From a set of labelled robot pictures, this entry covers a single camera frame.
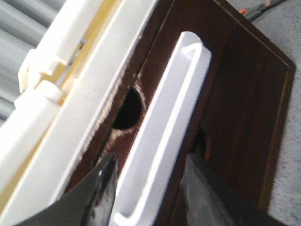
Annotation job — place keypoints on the wooden drawer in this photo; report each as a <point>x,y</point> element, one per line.
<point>213,21</point>

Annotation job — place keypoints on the grey orange scissors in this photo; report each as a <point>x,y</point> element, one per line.
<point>253,13</point>

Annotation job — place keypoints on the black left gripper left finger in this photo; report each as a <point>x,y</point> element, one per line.
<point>89,203</point>

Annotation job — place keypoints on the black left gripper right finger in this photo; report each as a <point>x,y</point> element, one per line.
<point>211,202</point>

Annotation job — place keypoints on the dark wooden drawer cabinet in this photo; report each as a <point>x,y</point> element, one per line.
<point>258,100</point>

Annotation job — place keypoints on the white plastic drawer handle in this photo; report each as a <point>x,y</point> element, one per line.
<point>145,175</point>

